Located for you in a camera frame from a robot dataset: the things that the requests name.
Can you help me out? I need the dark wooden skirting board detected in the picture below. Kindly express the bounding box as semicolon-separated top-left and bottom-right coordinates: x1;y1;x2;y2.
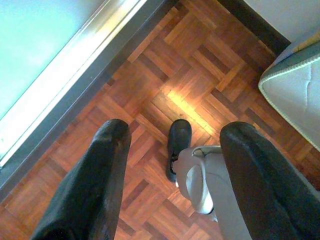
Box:
217;0;292;56

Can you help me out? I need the black robot left foot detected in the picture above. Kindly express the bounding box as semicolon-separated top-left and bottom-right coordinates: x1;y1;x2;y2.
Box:
165;119;193;183

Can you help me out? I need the white quilted mattress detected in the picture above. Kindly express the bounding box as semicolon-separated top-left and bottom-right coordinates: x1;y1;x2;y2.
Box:
258;37;320;154

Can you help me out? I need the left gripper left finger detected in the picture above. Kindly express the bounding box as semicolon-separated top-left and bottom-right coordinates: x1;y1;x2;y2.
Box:
31;118;132;240

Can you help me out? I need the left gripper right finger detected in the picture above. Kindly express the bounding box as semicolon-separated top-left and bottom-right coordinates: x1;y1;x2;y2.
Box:
219;121;320;240

